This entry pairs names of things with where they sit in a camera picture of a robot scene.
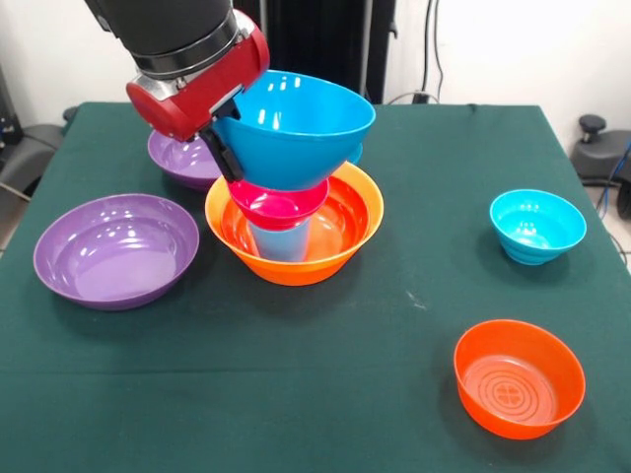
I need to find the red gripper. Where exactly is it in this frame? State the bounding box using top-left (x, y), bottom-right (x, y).
top-left (125, 9), bottom-right (271, 183)

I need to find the purple bowl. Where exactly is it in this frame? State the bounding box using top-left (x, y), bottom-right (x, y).
top-left (147, 128), bottom-right (223, 192)
top-left (33, 193), bottom-right (201, 311)

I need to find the large blue bowl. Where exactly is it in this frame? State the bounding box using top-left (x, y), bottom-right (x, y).
top-left (211, 69), bottom-right (377, 192)

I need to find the magenta bowl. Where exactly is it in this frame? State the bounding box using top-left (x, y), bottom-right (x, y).
top-left (227, 177), bottom-right (330, 233)

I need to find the blue cup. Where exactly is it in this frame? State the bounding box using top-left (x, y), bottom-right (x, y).
top-left (250, 219), bottom-right (313, 262)

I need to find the glossy red bowl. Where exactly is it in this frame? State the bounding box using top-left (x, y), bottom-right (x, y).
top-left (220, 174), bottom-right (372, 264)

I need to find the orange bowl with ring pattern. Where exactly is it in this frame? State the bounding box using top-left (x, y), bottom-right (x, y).
top-left (453, 318), bottom-right (587, 440)

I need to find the large orange bowl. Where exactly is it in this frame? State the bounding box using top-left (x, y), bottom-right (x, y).
top-left (204, 161), bottom-right (386, 287)

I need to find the cyan ribbed bowl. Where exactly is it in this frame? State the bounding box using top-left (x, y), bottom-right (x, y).
top-left (489, 188), bottom-right (588, 267)

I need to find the dark green tablecloth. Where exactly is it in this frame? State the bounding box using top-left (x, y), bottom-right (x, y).
top-left (0, 101), bottom-right (631, 473)

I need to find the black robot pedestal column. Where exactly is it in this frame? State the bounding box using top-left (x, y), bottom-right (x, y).
top-left (231, 0), bottom-right (398, 104)

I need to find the dark grey pedestal foot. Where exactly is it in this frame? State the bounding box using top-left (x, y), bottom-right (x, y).
top-left (0, 105), bottom-right (80, 198)
top-left (570, 113), bottom-right (631, 182)

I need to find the black wall cable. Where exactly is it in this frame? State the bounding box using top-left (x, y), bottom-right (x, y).
top-left (386, 0), bottom-right (445, 105)

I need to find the blue cable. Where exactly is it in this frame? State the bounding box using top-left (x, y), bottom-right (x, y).
top-left (596, 142), bottom-right (631, 218)

